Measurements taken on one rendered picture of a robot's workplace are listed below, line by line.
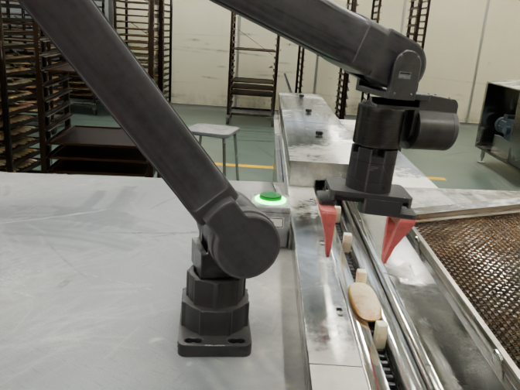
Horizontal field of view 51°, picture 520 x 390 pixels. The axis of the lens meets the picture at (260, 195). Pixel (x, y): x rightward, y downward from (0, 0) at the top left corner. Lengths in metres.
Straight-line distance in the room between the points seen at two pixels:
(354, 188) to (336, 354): 0.20
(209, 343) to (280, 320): 0.12
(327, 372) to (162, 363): 0.19
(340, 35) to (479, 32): 7.58
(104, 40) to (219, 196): 0.20
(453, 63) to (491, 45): 0.54
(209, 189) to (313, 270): 0.25
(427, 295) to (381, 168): 0.26
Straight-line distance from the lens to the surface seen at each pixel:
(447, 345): 0.74
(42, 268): 0.88
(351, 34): 0.62
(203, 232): 0.65
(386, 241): 0.74
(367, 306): 0.71
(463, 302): 0.68
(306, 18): 0.60
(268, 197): 0.93
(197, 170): 0.59
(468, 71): 8.17
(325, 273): 0.77
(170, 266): 0.86
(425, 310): 0.81
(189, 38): 7.74
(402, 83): 0.65
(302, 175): 1.16
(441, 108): 0.71
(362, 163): 0.67
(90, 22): 0.55
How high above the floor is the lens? 1.19
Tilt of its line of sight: 17 degrees down
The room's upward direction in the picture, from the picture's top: 4 degrees clockwise
